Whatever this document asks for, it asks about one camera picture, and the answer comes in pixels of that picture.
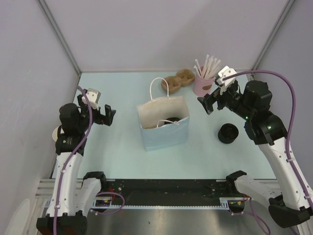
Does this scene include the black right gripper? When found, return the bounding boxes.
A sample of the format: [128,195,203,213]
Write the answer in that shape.
[198,81,254,120]

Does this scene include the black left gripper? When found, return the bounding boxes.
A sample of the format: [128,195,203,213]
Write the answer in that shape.
[77,94,115,132]

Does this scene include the single black cup lid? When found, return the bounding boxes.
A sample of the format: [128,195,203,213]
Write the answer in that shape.
[164,117,180,124]

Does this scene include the light blue paper bag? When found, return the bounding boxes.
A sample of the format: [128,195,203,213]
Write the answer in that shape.
[136,83,190,152]

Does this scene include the brown paper cups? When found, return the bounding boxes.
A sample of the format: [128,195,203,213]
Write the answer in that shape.
[52,125,64,142]

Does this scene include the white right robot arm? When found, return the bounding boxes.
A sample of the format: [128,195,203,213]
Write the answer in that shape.
[198,80,313,228]

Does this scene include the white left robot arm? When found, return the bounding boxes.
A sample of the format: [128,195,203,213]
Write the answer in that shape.
[36,89,116,235]

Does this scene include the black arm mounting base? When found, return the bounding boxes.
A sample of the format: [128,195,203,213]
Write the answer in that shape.
[95,179,249,212]

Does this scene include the pink straw holder cup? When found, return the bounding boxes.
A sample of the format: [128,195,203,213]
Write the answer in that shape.
[193,74,215,96]

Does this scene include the brown pulp carrier stack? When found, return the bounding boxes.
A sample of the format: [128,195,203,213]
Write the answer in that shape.
[161,69,195,94]

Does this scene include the white wrapped straws bundle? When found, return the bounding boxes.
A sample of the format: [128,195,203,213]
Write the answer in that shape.
[194,54,221,80]

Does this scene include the stacked black cup lids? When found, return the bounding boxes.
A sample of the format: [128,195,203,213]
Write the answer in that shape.
[218,123,239,144]

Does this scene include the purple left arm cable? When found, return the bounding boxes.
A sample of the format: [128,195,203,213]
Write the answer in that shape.
[53,85,125,235]

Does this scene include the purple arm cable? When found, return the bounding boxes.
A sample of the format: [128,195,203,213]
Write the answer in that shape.
[53,85,125,235]
[222,70,313,235]

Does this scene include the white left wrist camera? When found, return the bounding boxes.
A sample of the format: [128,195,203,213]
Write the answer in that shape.
[86,88,101,111]

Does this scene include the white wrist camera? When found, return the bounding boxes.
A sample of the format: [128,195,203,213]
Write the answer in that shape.
[215,66,237,95]
[86,88,101,111]

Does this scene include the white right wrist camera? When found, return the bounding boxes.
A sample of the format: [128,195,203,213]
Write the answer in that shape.
[215,66,237,95]

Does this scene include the white slotted cable duct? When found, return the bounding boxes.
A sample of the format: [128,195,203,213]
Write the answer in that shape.
[90,199,244,211]

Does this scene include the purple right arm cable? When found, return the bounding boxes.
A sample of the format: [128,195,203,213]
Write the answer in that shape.
[222,70,313,235]

